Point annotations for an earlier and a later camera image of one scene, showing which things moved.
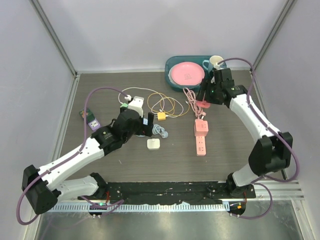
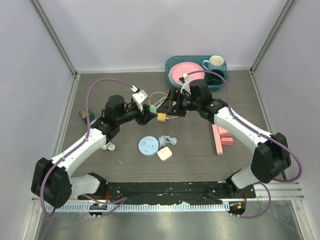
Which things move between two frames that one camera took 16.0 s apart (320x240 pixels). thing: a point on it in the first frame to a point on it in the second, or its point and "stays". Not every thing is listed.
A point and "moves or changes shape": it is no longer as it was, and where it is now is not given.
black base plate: [147, 192] stays
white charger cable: [144, 88] to [161, 100]
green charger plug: [124, 105] moves or changes shape
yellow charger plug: [161, 116] stays
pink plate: [187, 73] stays
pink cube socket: [201, 128] to [227, 141]
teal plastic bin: [174, 59] stays
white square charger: [153, 144] to [164, 153]
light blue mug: [208, 65] stays
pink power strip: [200, 146] to [218, 145]
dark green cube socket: [90, 115] stays
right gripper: [207, 85] to [167, 106]
